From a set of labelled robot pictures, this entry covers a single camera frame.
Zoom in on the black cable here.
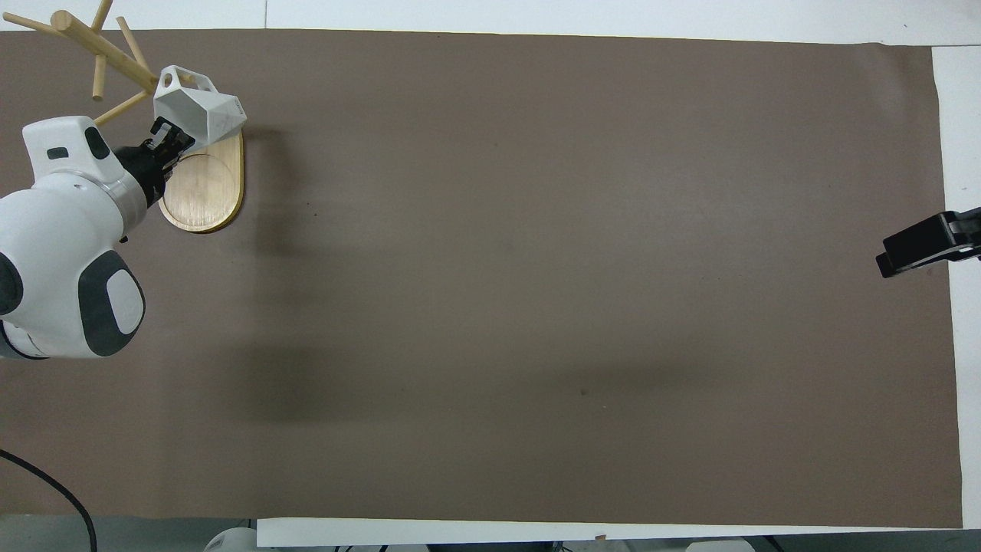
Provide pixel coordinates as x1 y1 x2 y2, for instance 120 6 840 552
0 448 98 552

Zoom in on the white faceted cup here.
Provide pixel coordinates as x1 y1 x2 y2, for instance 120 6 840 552
153 65 248 151

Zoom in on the wooden cup rack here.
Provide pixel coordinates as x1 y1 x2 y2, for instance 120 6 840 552
0 0 245 235

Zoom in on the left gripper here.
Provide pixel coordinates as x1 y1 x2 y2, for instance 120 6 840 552
115 117 197 207

